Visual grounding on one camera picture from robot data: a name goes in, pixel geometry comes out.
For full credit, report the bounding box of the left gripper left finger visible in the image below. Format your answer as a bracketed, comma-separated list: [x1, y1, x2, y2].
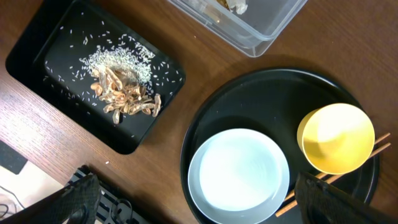
[1, 175, 101, 224]

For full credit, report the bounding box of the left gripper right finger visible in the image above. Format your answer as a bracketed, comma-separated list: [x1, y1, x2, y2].
[295, 172, 397, 224]

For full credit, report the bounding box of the yellow saucer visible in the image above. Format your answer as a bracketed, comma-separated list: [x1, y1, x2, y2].
[297, 103, 376, 175]

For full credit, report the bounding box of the grey round plate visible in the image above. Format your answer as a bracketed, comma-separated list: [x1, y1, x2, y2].
[187, 129, 290, 223]

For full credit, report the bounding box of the wooden chopstick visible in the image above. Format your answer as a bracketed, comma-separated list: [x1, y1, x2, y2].
[284, 133, 391, 201]
[275, 143, 391, 217]

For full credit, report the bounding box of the peanut shells pile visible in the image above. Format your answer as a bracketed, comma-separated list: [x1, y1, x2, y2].
[90, 65, 162, 124]

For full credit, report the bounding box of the white rice pile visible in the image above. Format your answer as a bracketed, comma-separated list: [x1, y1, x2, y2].
[43, 12, 184, 138]

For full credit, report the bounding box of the white tissue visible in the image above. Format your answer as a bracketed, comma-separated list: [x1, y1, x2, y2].
[226, 0, 248, 15]

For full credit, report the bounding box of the gold snack wrapper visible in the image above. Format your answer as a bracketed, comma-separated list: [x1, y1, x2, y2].
[216, 0, 229, 9]

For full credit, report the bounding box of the round black serving tray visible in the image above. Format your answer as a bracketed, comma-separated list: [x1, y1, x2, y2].
[180, 68, 361, 223]

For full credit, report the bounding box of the black rectangular tray bin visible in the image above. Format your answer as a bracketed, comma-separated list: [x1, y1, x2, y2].
[6, 1, 186, 154]

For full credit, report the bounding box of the clear plastic bin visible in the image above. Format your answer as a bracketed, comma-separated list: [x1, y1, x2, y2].
[169, 0, 307, 58]

